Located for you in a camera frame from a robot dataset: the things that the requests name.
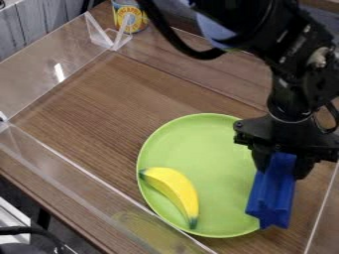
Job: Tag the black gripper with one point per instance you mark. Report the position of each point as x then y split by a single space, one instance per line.
268 136

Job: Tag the blue star-shaped block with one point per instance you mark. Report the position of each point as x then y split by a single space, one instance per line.
269 202

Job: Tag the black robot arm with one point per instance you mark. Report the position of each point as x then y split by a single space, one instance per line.
276 31

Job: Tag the green plate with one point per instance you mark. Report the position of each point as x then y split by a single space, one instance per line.
195 144

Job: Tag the yellow toy banana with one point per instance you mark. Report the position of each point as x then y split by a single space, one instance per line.
175 186

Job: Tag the clear acrylic enclosure wall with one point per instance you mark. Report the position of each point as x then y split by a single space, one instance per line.
79 136

